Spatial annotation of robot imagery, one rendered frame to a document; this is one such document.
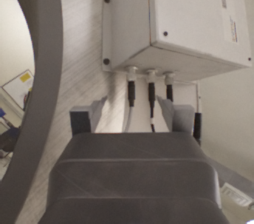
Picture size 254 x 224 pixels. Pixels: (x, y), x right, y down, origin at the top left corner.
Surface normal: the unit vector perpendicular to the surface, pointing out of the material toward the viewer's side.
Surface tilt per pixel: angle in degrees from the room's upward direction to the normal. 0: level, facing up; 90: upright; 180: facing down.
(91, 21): 90
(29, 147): 90
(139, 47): 137
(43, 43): 90
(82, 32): 90
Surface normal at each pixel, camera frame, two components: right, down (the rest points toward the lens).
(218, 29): 0.47, -0.12
